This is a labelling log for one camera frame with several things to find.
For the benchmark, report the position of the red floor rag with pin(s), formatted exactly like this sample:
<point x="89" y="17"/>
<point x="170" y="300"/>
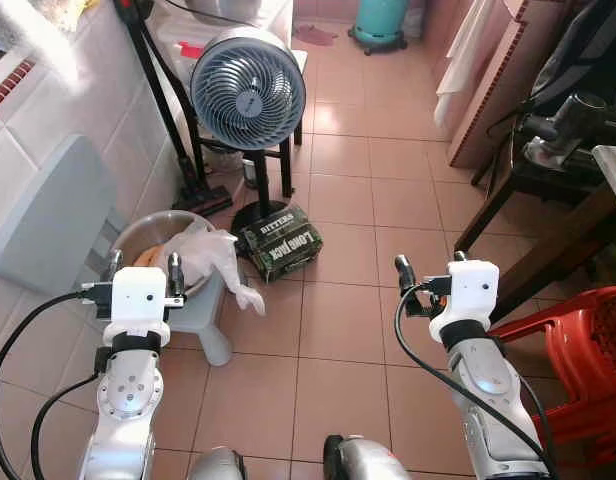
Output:
<point x="316" y="35"/>

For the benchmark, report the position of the dark wooden grey-top table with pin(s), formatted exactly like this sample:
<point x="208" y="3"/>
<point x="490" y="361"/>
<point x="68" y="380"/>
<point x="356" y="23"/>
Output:
<point x="568" y="235"/>

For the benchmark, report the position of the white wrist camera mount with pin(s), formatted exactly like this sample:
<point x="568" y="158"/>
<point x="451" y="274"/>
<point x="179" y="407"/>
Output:
<point x="138" y="300"/>
<point x="470" y="290"/>

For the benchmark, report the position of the red plastic chair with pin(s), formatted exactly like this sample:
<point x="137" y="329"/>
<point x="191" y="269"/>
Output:
<point x="578" y="340"/>

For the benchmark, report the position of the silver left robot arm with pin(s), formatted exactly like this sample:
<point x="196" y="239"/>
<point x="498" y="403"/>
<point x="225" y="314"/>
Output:
<point x="128" y="400"/>

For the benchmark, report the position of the dark wooden chair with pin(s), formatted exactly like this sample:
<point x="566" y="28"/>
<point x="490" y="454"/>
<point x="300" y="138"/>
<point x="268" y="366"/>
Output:
<point x="533" y="180"/>

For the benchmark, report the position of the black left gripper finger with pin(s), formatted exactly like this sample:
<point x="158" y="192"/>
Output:
<point x="175" y="272"/>
<point x="115" y="266"/>

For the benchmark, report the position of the white round standing fan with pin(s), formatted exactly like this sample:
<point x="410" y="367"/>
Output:
<point x="248" y="88"/>

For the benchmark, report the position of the grey folded plastic panel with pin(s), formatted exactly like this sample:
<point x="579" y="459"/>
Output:
<point x="48" y="215"/>

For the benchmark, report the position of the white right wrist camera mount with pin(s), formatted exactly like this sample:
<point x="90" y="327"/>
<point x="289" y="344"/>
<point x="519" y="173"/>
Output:
<point x="470" y="290"/>

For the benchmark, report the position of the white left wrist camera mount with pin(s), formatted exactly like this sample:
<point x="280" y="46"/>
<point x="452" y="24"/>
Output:
<point x="138" y="300"/>

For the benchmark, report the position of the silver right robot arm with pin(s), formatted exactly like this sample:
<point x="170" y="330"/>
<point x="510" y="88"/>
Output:
<point x="488" y="385"/>

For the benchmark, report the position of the white plastic bag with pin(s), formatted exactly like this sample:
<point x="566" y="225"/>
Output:
<point x="216" y="258"/>

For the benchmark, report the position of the black handheld hair dryer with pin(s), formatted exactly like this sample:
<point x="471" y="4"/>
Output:
<point x="573" y="115"/>

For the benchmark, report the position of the teal gas cylinder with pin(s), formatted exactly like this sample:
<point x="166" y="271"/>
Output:
<point x="380" y="22"/>

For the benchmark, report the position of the white hanging cloth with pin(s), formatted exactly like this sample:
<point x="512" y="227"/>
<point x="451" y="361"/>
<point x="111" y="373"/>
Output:
<point x="463" y="60"/>

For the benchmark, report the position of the green Long Jack Bitters box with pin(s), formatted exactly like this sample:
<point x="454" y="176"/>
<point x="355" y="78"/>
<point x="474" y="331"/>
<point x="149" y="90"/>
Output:
<point x="280" y="243"/>

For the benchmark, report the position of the grey plastic stool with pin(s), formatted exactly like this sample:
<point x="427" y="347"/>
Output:
<point x="210" y="325"/>

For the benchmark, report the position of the black bag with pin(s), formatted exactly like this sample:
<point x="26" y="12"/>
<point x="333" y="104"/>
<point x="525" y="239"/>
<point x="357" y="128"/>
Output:
<point x="588" y="45"/>

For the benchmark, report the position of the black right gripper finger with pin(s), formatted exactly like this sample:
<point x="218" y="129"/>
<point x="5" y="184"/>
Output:
<point x="459" y="257"/>
<point x="405" y="280"/>

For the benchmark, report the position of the black red stick vacuum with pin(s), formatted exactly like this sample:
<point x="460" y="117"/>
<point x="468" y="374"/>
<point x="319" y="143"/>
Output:
<point x="156" y="90"/>

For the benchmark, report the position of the metal basin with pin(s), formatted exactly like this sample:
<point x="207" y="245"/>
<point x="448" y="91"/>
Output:
<point x="148" y="235"/>

